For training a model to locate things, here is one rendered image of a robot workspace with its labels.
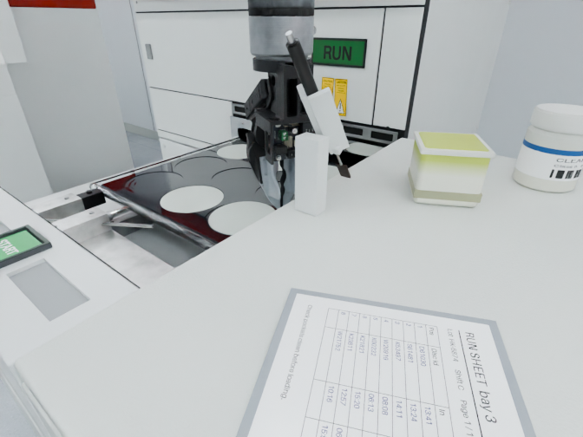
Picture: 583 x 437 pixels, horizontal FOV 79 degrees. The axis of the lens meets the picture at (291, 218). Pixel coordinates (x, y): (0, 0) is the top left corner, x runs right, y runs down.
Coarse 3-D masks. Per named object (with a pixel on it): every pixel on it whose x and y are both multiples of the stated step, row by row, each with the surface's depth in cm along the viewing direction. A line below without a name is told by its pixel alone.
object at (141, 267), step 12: (96, 240) 50; (108, 240) 50; (120, 240) 50; (96, 252) 47; (108, 252) 47; (120, 252) 47; (132, 252) 47; (144, 252) 47; (120, 264) 45; (132, 264) 45; (144, 264) 45; (156, 264) 45; (168, 264) 45; (132, 276) 43; (144, 276) 43; (156, 276) 43
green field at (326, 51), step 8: (320, 40) 67; (328, 40) 66; (320, 48) 68; (328, 48) 67; (336, 48) 66; (344, 48) 65; (352, 48) 64; (360, 48) 63; (320, 56) 69; (328, 56) 68; (336, 56) 67; (344, 56) 66; (352, 56) 65; (360, 56) 64; (352, 64) 65; (360, 64) 64
